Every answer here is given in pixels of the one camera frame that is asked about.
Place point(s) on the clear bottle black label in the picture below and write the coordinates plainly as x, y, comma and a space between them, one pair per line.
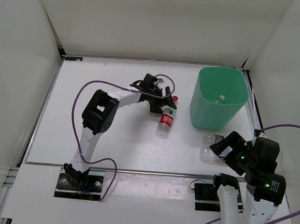
211, 138

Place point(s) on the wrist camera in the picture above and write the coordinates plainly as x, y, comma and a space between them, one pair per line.
150, 81
265, 153

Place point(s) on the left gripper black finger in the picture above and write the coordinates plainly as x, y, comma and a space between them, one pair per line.
168, 101
155, 109

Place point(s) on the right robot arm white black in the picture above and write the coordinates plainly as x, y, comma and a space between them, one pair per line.
264, 193

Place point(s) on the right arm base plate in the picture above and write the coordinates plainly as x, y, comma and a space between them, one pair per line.
206, 198

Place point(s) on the clear bottle blue white label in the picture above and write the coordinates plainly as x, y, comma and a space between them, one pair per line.
209, 157

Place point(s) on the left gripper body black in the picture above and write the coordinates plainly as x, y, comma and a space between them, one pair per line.
157, 92

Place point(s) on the clear bottle red label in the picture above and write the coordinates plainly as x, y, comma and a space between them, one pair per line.
165, 123

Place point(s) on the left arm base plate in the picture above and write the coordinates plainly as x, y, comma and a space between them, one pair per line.
90, 189

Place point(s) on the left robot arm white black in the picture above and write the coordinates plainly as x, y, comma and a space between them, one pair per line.
98, 117

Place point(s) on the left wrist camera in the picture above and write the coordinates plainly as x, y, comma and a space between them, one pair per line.
150, 81

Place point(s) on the green plastic bin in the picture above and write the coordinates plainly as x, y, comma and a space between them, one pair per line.
219, 93

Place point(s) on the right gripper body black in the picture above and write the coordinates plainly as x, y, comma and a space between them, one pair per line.
240, 158

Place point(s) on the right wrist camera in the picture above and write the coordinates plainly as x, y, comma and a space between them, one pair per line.
265, 153

